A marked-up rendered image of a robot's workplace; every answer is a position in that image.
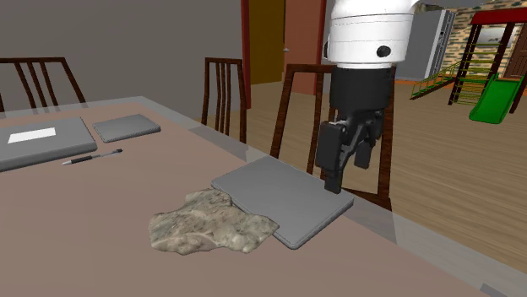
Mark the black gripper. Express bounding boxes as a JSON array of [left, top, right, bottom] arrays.
[[315, 64, 395, 195]]

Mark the grey closed laptop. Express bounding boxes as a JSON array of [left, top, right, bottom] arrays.
[[210, 154, 356, 251]]

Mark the dark wooden chair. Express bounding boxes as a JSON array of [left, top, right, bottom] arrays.
[[0, 57, 87, 113], [269, 62, 397, 213], [200, 57, 248, 144]]

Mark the red framed open door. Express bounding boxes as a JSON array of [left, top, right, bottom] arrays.
[[240, 0, 329, 111]]

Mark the white tall panel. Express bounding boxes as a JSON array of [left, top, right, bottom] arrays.
[[423, 8, 458, 80]]

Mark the playground set with green slide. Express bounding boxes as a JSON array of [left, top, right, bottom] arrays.
[[409, 7, 527, 126]]

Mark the mottled beige crumpled cloth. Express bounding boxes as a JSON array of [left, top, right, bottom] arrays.
[[147, 187, 280, 257]]

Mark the brown door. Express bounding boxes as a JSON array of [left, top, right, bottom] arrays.
[[503, 22, 527, 80]]

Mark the small grey tablet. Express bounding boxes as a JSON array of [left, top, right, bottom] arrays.
[[91, 113, 162, 144]]

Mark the black and silver pen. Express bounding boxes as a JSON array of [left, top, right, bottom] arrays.
[[61, 148, 124, 167]]

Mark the brown dining table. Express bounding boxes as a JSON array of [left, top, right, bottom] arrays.
[[0, 95, 527, 297]]

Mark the grey laptop with white label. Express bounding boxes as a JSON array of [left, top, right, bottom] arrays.
[[0, 116, 99, 173]]

